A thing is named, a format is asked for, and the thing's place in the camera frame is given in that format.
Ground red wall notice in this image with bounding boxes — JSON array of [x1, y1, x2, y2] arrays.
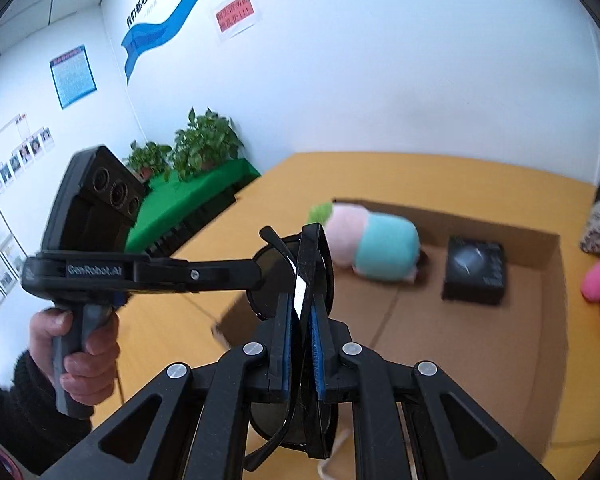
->
[[212, 0, 258, 42]]

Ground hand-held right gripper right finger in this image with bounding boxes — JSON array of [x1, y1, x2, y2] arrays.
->
[[307, 305, 556, 480]]

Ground cardboard box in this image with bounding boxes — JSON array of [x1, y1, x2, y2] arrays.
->
[[215, 197, 568, 466]]

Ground person's left hand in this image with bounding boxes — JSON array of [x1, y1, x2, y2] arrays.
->
[[28, 307, 121, 413]]

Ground blue ribbon wall decal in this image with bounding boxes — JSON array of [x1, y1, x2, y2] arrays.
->
[[120, 0, 256, 86]]

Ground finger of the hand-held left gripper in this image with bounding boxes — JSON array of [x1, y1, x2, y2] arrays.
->
[[132, 255, 268, 295]]

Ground person's left forearm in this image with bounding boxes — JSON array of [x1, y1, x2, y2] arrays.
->
[[0, 350, 93, 478]]

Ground black sunglasses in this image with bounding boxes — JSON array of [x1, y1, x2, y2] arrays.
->
[[242, 222, 341, 471]]

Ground row of wall photos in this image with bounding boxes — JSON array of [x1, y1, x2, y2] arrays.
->
[[0, 115, 56, 211]]

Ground blue framed wall poster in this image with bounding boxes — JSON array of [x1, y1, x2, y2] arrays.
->
[[49, 44, 98, 110]]

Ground large potted plant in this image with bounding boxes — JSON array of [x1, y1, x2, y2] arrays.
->
[[170, 107, 245, 181]]

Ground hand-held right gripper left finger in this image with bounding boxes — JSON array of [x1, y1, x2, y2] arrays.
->
[[40, 292, 303, 480]]

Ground green cloth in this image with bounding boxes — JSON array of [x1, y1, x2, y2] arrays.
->
[[125, 157, 262, 256]]

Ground black box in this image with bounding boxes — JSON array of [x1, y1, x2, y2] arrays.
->
[[441, 236, 507, 307]]

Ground pink and teal plush toy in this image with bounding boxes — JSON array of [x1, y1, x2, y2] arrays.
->
[[307, 201, 423, 283]]

